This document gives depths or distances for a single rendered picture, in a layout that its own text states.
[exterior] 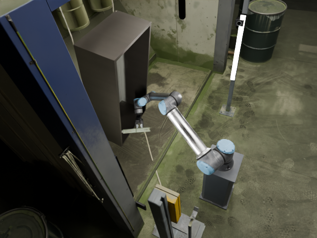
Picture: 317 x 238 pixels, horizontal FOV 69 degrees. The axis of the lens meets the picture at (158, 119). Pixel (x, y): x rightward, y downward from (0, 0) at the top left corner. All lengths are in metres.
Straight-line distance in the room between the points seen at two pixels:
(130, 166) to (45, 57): 2.21
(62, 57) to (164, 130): 2.39
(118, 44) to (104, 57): 0.18
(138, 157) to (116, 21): 1.67
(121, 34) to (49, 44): 1.08
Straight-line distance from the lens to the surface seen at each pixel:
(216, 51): 3.96
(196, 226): 1.82
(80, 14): 3.17
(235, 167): 2.23
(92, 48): 1.84
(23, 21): 0.90
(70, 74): 1.05
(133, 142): 3.16
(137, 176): 2.88
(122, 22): 2.11
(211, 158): 1.94
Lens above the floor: 2.54
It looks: 48 degrees down
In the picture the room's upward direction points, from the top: 9 degrees counter-clockwise
